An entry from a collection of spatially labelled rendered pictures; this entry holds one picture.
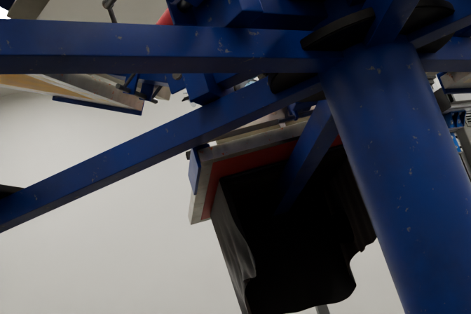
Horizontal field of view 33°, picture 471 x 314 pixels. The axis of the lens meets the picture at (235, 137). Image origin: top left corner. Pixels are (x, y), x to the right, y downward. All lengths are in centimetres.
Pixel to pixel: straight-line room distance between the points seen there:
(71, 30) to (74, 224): 497
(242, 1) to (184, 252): 479
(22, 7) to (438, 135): 81
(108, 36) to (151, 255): 488
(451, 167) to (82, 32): 71
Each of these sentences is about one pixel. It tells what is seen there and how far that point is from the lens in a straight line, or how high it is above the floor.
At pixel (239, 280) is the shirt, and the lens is 267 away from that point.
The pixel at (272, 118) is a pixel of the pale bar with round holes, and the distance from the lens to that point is 217.
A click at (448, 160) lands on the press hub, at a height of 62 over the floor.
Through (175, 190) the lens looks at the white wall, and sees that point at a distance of 617.
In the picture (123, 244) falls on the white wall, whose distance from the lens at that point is 607.
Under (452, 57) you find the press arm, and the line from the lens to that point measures 180.
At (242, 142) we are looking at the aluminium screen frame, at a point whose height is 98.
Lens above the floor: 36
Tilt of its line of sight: 17 degrees up
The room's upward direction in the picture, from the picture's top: 18 degrees counter-clockwise
